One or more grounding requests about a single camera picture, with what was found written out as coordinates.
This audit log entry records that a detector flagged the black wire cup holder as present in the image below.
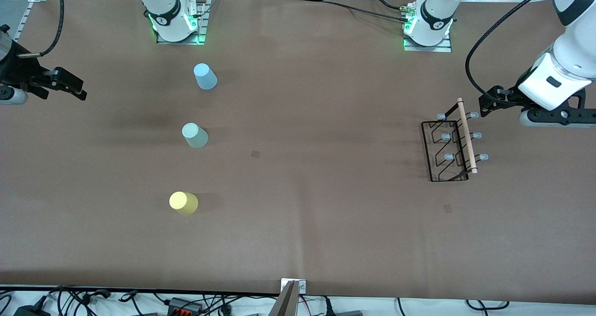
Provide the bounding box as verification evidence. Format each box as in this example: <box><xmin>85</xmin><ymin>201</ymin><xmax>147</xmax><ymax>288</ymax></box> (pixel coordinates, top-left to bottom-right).
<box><xmin>421</xmin><ymin>98</ymin><xmax>489</xmax><ymax>182</ymax></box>

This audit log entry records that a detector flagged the pale green plastic cup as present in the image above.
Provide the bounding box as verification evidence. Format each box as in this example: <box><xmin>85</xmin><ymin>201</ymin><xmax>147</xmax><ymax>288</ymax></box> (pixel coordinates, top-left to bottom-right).
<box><xmin>182</xmin><ymin>123</ymin><xmax>209</xmax><ymax>148</ymax></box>

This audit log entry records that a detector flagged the yellow plastic cup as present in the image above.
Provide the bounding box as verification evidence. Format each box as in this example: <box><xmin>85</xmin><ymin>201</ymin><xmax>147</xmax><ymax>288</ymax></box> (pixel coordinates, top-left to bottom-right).
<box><xmin>169</xmin><ymin>191</ymin><xmax>199</xmax><ymax>215</ymax></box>

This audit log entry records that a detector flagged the light blue plastic cup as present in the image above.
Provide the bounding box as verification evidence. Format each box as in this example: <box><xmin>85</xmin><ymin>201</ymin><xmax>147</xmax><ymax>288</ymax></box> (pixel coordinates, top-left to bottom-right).
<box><xmin>193</xmin><ymin>63</ymin><xmax>218</xmax><ymax>90</ymax></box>

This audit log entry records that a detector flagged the brown table mat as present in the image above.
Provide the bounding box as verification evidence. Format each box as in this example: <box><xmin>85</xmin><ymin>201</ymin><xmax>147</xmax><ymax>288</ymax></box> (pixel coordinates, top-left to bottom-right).
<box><xmin>0</xmin><ymin>0</ymin><xmax>596</xmax><ymax>303</ymax></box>

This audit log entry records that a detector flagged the black power adapter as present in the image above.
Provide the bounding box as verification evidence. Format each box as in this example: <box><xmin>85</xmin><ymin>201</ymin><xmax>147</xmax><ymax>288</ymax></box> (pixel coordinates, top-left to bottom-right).
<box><xmin>13</xmin><ymin>303</ymin><xmax>51</xmax><ymax>316</ymax></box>

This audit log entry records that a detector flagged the grey connector with orange levers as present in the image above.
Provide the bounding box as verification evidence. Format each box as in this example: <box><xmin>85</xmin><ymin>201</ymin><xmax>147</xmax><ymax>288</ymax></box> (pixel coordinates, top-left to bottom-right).
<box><xmin>165</xmin><ymin>297</ymin><xmax>202</xmax><ymax>315</ymax></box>

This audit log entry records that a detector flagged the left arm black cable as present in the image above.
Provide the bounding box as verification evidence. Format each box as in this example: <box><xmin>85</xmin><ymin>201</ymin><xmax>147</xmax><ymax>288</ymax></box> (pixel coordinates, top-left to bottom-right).
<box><xmin>465</xmin><ymin>0</ymin><xmax>559</xmax><ymax>107</ymax></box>

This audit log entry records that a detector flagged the aluminium frame rail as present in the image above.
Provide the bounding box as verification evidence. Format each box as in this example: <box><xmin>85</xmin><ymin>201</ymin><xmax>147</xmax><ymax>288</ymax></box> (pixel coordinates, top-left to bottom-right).
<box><xmin>13</xmin><ymin>0</ymin><xmax>49</xmax><ymax>42</ymax></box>

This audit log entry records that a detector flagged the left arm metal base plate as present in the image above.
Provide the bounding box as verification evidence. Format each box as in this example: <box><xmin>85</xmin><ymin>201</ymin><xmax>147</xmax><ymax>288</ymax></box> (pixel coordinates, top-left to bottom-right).
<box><xmin>403</xmin><ymin>27</ymin><xmax>453</xmax><ymax>53</ymax></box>

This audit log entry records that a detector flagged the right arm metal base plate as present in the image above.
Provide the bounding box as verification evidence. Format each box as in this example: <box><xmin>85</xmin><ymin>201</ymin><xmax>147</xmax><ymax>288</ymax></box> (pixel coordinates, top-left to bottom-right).
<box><xmin>156</xmin><ymin>0</ymin><xmax>213</xmax><ymax>45</ymax></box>

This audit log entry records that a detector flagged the black braided cable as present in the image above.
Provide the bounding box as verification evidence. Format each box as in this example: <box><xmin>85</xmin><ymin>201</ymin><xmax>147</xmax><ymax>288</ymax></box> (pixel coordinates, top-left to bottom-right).
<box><xmin>298</xmin><ymin>0</ymin><xmax>408</xmax><ymax>23</ymax></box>

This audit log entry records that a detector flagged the looped black cable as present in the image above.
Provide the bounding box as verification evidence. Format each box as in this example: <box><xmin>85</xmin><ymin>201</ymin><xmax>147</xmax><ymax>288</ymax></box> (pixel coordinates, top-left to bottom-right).
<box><xmin>466</xmin><ymin>299</ymin><xmax>509</xmax><ymax>311</ymax></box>

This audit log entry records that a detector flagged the tangled black cable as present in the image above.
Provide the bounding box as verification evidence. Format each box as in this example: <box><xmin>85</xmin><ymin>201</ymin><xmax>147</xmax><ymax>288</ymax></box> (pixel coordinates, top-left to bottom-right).
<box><xmin>47</xmin><ymin>286</ymin><xmax>112</xmax><ymax>316</ymax></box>

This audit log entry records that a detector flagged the small metal bracket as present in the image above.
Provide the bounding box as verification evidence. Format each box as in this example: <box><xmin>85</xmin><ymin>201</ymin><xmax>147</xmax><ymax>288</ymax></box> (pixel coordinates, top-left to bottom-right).
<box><xmin>281</xmin><ymin>279</ymin><xmax>307</xmax><ymax>294</ymax></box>

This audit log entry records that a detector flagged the tan camera post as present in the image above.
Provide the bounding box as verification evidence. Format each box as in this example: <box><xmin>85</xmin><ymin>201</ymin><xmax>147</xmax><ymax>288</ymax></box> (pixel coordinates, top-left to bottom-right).
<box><xmin>268</xmin><ymin>280</ymin><xmax>298</xmax><ymax>316</ymax></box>

